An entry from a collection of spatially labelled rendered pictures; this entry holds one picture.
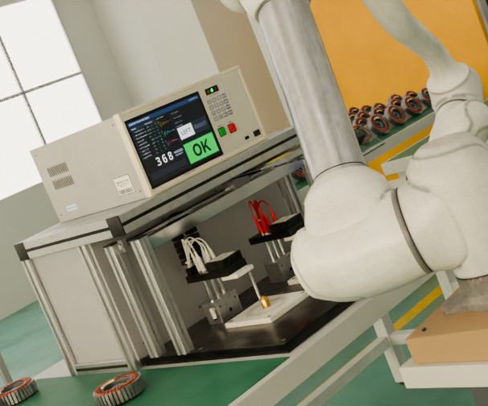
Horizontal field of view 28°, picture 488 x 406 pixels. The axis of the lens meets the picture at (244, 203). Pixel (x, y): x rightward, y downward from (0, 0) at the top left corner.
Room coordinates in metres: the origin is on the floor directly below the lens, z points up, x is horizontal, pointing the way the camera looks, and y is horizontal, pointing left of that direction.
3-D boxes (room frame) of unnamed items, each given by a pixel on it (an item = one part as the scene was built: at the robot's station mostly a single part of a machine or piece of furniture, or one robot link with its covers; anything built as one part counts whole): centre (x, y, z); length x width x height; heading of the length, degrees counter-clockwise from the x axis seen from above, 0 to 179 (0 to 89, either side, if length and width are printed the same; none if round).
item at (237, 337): (2.30, -0.04, 0.76); 0.64 x 0.47 x 0.02; 134
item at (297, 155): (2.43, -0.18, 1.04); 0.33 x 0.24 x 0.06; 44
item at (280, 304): (2.21, 0.04, 0.78); 0.15 x 0.15 x 0.01; 44
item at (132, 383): (2.06, 0.40, 0.77); 0.11 x 0.11 x 0.04
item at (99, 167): (2.53, 0.17, 1.22); 0.44 x 0.39 x 0.20; 134
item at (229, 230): (2.47, 0.13, 0.92); 0.66 x 0.01 x 0.30; 134
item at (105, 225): (2.52, 0.18, 1.09); 0.68 x 0.44 x 0.05; 134
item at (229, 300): (2.31, 0.14, 0.80); 0.08 x 0.05 x 0.06; 134
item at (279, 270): (2.48, -0.03, 0.80); 0.08 x 0.05 x 0.06; 134
